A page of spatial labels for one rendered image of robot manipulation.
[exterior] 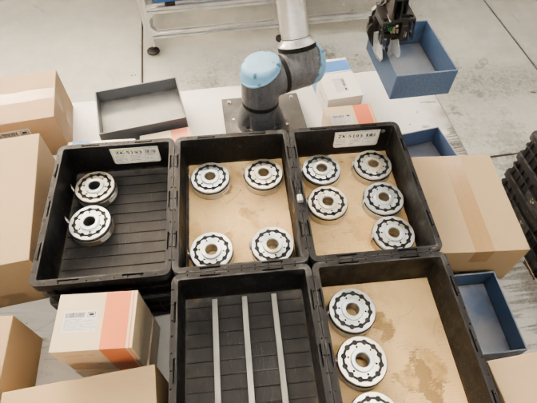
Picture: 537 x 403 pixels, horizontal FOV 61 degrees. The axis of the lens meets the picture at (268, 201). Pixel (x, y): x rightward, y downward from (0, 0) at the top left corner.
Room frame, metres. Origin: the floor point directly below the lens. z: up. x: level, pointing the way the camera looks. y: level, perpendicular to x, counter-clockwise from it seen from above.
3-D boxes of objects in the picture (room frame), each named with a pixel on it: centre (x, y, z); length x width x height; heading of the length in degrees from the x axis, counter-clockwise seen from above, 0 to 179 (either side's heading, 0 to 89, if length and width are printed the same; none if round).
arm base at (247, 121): (1.06, 0.03, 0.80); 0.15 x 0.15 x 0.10
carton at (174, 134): (0.93, 0.31, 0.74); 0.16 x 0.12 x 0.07; 105
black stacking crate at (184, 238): (0.64, 0.08, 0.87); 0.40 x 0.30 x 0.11; 6
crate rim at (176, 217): (0.64, 0.08, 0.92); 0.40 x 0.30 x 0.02; 6
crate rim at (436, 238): (0.67, -0.22, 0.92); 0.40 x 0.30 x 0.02; 6
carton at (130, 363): (0.33, 0.35, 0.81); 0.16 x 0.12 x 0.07; 91
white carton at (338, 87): (1.23, -0.23, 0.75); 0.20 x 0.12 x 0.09; 12
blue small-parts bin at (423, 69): (0.93, -0.35, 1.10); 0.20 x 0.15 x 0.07; 9
